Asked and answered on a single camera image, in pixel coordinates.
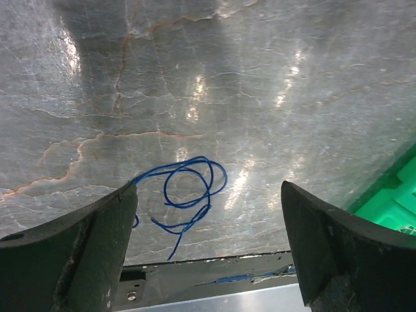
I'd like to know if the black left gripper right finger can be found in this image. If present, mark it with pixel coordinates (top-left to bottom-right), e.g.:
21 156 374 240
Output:
281 181 415 311

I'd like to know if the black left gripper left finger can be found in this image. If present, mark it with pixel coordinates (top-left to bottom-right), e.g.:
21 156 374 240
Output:
1 183 138 311

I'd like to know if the green compartment bin tray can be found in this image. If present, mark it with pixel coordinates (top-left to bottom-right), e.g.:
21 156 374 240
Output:
354 158 415 236

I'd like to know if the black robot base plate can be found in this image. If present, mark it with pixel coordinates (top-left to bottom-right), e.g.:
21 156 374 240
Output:
113 251 298 311

